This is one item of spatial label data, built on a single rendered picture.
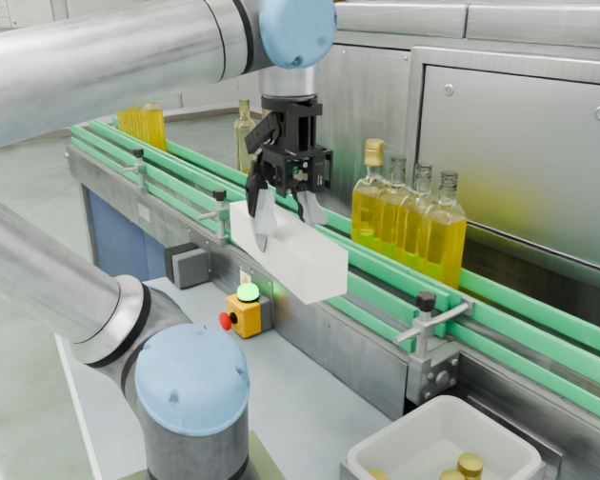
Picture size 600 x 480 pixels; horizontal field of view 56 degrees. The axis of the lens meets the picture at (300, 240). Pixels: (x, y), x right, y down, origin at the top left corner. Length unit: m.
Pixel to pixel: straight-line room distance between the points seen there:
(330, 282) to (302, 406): 0.36
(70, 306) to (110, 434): 0.41
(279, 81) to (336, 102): 0.70
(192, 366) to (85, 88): 0.30
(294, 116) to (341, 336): 0.47
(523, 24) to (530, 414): 0.60
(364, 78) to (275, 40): 0.81
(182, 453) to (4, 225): 0.29
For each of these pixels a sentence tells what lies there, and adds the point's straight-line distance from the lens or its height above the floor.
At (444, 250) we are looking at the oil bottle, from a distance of 0.95.
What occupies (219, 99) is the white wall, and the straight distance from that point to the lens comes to 7.46.
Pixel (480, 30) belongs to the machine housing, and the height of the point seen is 1.35.
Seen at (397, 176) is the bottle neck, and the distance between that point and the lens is 1.02.
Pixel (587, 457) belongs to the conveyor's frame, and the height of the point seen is 0.83.
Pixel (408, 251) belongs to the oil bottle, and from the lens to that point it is 1.01.
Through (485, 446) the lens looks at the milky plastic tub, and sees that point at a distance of 0.91.
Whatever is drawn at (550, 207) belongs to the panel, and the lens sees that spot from 1.01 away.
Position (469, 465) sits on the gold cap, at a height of 0.81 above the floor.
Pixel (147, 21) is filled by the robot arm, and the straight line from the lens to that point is 0.47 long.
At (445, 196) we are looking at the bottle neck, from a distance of 0.94.
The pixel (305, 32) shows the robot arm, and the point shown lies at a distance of 0.51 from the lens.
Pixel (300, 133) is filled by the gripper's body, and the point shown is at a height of 1.25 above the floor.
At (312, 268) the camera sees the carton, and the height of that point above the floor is 1.10.
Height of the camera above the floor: 1.40
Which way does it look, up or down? 23 degrees down
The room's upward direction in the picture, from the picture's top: straight up
